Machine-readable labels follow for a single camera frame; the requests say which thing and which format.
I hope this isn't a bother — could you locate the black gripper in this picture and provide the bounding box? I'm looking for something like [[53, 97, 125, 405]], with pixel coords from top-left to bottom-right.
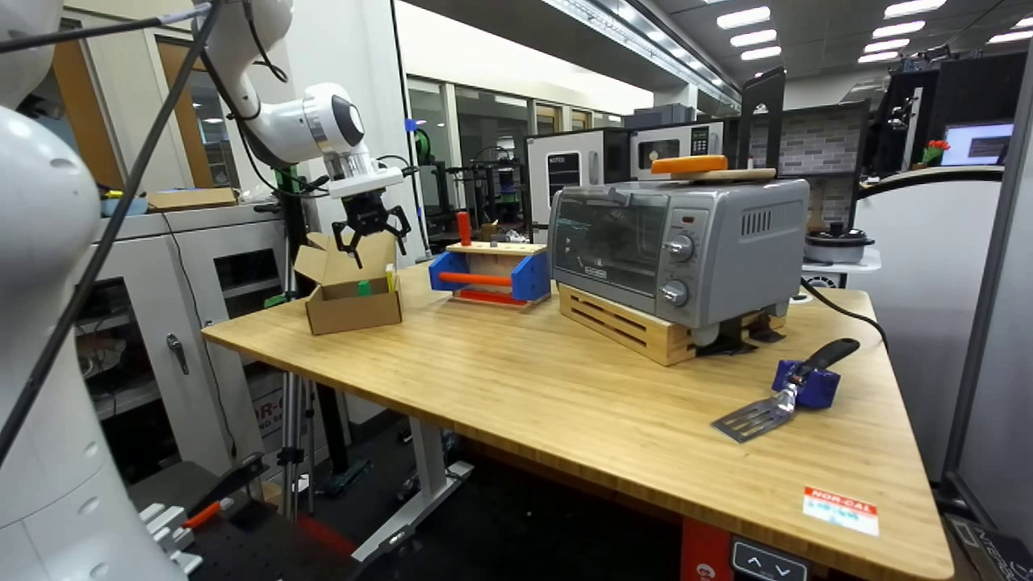
[[328, 192, 415, 271]]

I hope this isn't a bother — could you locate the brown cardboard carton box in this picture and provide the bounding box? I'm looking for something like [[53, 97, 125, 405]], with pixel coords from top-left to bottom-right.
[[292, 229, 407, 338]]

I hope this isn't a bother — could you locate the orange toy rod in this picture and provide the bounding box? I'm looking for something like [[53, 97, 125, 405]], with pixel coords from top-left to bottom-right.
[[435, 270, 516, 291]]

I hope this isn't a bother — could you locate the blue wooden toy workbench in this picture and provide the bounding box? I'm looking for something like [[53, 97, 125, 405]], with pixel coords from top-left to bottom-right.
[[425, 237, 556, 314]]

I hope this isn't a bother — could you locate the white toy kitchen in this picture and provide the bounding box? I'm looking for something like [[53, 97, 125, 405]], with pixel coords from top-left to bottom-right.
[[523, 121, 746, 229]]

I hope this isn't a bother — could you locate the white storage cabinet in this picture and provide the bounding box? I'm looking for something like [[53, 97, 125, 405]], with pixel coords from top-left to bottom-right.
[[75, 203, 305, 477]]

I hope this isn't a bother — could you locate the white table leg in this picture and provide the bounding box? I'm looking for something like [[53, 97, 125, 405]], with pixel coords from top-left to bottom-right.
[[353, 417, 478, 570]]

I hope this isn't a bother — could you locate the wooden slatted stand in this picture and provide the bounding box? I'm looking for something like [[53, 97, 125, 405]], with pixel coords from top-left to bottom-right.
[[556, 282, 787, 368]]

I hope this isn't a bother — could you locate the orange flat block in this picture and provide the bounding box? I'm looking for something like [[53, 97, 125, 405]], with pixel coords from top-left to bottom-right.
[[650, 152, 734, 181]]

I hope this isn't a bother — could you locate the silver toaster oven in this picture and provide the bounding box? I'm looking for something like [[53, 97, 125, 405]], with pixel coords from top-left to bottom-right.
[[545, 175, 815, 336]]

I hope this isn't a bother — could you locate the wooden board under orange block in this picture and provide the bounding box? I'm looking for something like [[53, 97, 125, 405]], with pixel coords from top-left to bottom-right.
[[641, 166, 779, 187]]

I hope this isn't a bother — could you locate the table height control panel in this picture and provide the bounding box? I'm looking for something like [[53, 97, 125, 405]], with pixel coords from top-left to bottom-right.
[[734, 538, 809, 581]]

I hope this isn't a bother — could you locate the red white table sticker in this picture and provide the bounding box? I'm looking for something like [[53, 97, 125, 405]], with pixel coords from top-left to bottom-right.
[[802, 484, 883, 538]]

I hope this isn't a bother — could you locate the white curved partition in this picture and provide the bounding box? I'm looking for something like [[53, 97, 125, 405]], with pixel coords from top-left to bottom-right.
[[853, 166, 1011, 477]]

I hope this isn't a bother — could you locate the computer monitor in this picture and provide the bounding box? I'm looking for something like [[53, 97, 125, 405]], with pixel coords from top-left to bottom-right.
[[939, 121, 1018, 172]]

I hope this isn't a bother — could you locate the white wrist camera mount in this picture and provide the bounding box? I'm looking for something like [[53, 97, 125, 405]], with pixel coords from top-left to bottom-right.
[[305, 166, 407, 203]]

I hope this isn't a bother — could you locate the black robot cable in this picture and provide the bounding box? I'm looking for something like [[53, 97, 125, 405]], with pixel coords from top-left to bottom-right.
[[0, 0, 222, 462]]

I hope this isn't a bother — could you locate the blue handled metal scraper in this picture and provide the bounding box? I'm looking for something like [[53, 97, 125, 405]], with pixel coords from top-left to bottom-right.
[[712, 336, 866, 446]]

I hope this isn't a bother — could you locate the black toaster power cable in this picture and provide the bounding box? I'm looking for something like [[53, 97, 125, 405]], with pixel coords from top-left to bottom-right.
[[793, 275, 892, 350]]

